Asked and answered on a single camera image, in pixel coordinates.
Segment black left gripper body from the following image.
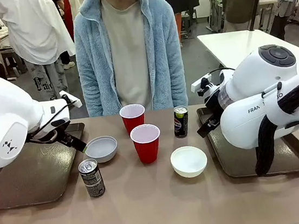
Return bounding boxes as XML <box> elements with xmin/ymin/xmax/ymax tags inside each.
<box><xmin>27</xmin><ymin>126</ymin><xmax>74</xmax><ymax>150</ymax></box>

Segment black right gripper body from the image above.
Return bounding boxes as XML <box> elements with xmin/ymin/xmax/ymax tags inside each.
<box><xmin>203</xmin><ymin>89</ymin><xmax>224</xmax><ymax>127</ymax></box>

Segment black Pepsi can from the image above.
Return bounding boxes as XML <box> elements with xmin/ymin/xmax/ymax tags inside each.
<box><xmin>171</xmin><ymin>105</ymin><xmax>192</xmax><ymax>139</ymax></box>

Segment grey bowl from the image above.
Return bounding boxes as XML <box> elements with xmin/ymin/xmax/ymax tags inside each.
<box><xmin>83</xmin><ymin>134</ymin><xmax>120</xmax><ymax>165</ymax></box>

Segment white bowl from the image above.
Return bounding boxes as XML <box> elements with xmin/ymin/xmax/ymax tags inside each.
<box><xmin>169</xmin><ymin>143</ymin><xmax>210</xmax><ymax>180</ymax></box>

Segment black can with white text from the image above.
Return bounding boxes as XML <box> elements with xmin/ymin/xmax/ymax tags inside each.
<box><xmin>77</xmin><ymin>157</ymin><xmax>107</xmax><ymax>200</ymax></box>

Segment red plastic cup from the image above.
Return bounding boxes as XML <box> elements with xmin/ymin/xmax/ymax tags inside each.
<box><xmin>128</xmin><ymin>122</ymin><xmax>164</xmax><ymax>166</ymax></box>
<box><xmin>118</xmin><ymin>103</ymin><xmax>149</xmax><ymax>138</ymax></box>

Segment person's right forearm blue sleeve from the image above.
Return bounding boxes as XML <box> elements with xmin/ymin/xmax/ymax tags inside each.
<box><xmin>77</xmin><ymin>63</ymin><xmax>105</xmax><ymax>118</ymax></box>

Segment person's left forearm blue sleeve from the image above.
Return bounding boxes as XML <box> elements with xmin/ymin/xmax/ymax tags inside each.
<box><xmin>163</xmin><ymin>53</ymin><xmax>190</xmax><ymax>108</ymax></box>

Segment brown plastic tray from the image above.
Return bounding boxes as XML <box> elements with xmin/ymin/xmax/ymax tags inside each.
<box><xmin>0</xmin><ymin>121</ymin><xmax>95</xmax><ymax>210</ymax></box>
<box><xmin>194</xmin><ymin>95</ymin><xmax>299</xmax><ymax>184</ymax></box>

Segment white table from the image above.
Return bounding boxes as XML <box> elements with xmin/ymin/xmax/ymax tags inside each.
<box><xmin>196</xmin><ymin>23</ymin><xmax>299</xmax><ymax>84</ymax></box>

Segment person in blue fleece jacket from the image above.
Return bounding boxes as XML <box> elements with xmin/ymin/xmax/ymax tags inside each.
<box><xmin>69</xmin><ymin>0</ymin><xmax>190</xmax><ymax>119</ymax></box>

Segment background person in white shirt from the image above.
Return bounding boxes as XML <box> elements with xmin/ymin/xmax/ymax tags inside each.
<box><xmin>0</xmin><ymin>0</ymin><xmax>82</xmax><ymax>107</ymax></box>

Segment grey background desk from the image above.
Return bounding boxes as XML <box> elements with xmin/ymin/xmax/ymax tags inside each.
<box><xmin>205</xmin><ymin>0</ymin><xmax>228</xmax><ymax>34</ymax></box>

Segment background person with red garment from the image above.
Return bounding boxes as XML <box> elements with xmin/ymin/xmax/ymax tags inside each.
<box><xmin>54</xmin><ymin>0</ymin><xmax>80</xmax><ymax>71</ymax></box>

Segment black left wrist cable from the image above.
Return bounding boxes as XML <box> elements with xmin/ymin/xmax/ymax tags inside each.
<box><xmin>35</xmin><ymin>98</ymin><xmax>83</xmax><ymax>133</ymax></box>

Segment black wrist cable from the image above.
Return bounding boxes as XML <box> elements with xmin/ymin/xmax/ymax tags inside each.
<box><xmin>205</xmin><ymin>66</ymin><xmax>237</xmax><ymax>80</ymax></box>
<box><xmin>35</xmin><ymin>98</ymin><xmax>83</xmax><ymax>133</ymax></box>

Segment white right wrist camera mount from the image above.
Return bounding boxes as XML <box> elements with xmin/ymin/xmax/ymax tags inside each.
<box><xmin>190</xmin><ymin>73</ymin><xmax>215</xmax><ymax>93</ymax></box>

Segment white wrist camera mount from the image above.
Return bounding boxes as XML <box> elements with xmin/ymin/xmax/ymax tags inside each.
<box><xmin>190</xmin><ymin>73</ymin><xmax>215</xmax><ymax>93</ymax></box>
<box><xmin>58</xmin><ymin>89</ymin><xmax>83</xmax><ymax>110</ymax></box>

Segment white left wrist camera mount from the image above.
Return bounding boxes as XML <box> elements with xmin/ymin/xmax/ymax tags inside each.
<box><xmin>58</xmin><ymin>89</ymin><xmax>83</xmax><ymax>110</ymax></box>

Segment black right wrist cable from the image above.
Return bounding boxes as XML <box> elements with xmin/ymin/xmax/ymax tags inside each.
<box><xmin>205</xmin><ymin>66</ymin><xmax>237</xmax><ymax>80</ymax></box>

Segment black right arm cable sleeve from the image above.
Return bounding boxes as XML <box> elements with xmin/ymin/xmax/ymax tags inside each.
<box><xmin>243</xmin><ymin>74</ymin><xmax>299</xmax><ymax>177</ymax></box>

